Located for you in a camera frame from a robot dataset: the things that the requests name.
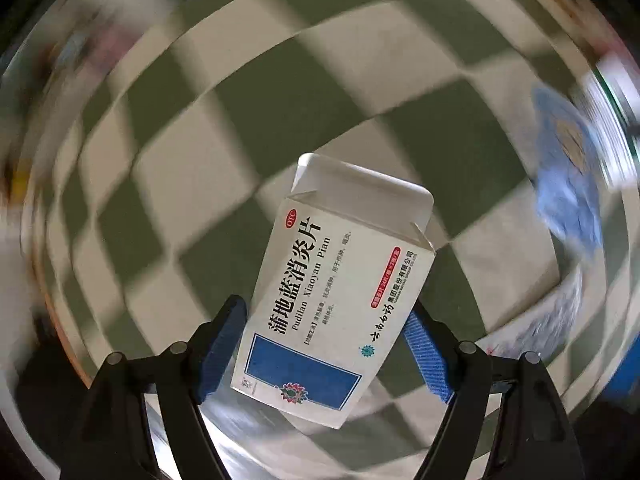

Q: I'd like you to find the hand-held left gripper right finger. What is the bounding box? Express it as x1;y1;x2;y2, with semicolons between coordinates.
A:
401;301;587;480

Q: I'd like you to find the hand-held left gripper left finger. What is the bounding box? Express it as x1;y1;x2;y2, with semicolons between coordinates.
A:
59;294;249;480

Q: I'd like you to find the white medicine box blue patch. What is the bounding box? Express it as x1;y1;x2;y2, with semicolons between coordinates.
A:
230;152;436;430

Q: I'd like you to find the blue crumpled packet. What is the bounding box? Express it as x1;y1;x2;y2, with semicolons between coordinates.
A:
530;85;607;262

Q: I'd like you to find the green white checkered table mat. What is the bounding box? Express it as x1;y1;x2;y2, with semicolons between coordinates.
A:
15;0;623;480

